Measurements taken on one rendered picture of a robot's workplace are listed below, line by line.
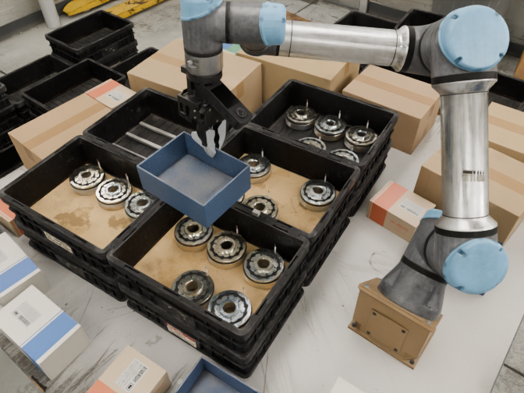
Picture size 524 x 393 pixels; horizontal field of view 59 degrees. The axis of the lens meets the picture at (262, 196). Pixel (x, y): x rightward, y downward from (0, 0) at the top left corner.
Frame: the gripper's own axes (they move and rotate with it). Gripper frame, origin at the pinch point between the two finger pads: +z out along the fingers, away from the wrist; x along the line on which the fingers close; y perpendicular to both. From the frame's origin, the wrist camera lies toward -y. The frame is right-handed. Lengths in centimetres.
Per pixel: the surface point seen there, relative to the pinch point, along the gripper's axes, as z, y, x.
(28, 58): 106, 283, -89
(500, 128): 20, -43, -89
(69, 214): 30, 39, 20
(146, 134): 28, 50, -18
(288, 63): 17, 32, -73
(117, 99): 25, 71, -23
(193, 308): 20.6, -14.8, 23.8
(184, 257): 29.7, 2.8, 10.5
